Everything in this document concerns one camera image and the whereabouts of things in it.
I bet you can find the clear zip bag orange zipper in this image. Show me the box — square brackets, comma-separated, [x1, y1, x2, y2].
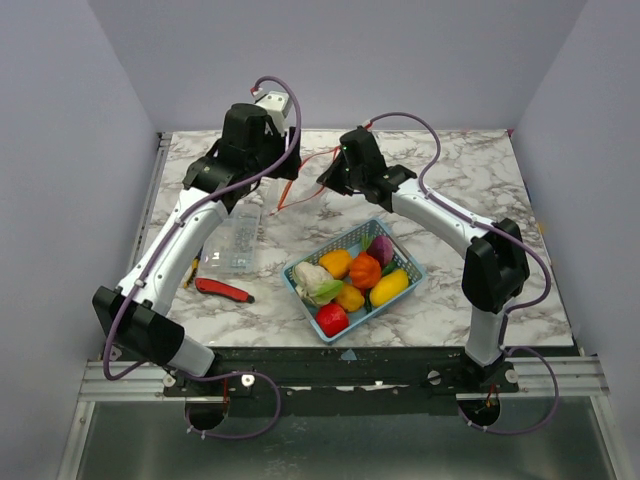
[265, 146, 340, 217]

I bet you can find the purple onion toy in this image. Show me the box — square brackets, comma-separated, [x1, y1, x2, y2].
[361, 235, 394, 268]

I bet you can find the orange bell pepper toy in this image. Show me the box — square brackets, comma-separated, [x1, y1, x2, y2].
[318, 249, 353, 280]

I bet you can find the orange pumpkin toy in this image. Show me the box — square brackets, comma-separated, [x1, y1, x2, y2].
[349, 252, 382, 289]

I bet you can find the yellow lemon toy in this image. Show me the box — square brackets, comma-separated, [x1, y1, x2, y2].
[334, 283, 365, 313]

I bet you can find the red apple toy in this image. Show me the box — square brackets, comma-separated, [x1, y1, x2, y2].
[315, 303, 349, 337]

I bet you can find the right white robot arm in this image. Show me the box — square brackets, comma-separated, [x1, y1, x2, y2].
[317, 126, 530, 392]

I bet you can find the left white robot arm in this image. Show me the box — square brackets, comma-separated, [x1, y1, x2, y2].
[92, 92, 300, 395]

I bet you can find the clear plastic screw box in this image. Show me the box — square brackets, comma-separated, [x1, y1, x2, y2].
[199, 203, 262, 277]

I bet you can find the white cauliflower toy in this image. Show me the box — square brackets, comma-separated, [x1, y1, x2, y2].
[292, 262, 343, 307]

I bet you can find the yellow mango toy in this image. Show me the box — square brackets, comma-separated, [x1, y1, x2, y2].
[369, 269, 409, 308]

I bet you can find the red utility knife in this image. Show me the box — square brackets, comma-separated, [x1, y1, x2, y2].
[194, 277, 255, 304]

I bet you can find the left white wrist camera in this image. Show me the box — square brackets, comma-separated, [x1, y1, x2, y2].
[255, 91, 292, 121]

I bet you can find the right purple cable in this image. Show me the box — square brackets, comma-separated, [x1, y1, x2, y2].
[364, 111, 560, 435]

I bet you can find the purple cable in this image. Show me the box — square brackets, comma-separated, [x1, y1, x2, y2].
[101, 75, 303, 441]
[364, 111, 560, 435]

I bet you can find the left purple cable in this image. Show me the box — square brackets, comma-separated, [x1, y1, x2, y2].
[101, 75, 303, 441]

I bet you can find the yellow handled tool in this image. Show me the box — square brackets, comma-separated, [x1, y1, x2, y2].
[183, 257, 200, 289]

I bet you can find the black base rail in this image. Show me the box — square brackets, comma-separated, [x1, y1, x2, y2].
[164, 347, 519, 418]

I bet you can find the aluminium frame rail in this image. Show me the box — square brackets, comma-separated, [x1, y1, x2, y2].
[78, 361, 166, 402]

